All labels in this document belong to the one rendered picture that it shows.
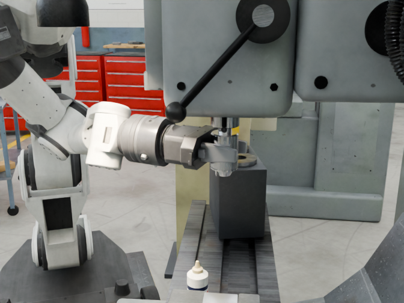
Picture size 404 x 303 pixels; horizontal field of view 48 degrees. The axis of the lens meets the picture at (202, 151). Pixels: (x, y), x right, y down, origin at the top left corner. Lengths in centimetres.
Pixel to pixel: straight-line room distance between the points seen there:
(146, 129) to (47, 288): 101
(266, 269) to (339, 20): 63
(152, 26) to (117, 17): 933
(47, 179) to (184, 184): 136
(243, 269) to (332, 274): 183
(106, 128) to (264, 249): 52
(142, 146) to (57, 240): 85
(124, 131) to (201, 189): 187
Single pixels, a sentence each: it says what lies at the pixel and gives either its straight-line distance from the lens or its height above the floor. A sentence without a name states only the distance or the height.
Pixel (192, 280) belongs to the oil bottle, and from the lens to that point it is 88.
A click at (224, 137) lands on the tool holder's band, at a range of 75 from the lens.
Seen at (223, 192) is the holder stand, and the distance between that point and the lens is 114.
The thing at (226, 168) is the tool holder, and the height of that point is 121.
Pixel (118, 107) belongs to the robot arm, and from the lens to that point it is 85.
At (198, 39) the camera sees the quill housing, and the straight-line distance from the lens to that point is 65.
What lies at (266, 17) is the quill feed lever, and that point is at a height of 145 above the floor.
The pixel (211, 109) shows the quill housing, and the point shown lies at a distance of 66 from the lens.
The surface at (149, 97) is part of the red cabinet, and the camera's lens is 539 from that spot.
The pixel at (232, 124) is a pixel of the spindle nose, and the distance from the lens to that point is 74.
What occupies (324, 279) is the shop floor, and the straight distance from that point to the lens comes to 282.
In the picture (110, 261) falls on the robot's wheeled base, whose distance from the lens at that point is 180.
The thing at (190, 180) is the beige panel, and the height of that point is 54.
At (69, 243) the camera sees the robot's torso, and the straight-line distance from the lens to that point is 159.
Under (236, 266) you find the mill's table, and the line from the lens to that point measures 109.
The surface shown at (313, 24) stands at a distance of 63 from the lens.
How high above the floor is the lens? 146
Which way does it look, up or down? 17 degrees down
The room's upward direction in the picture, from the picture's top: straight up
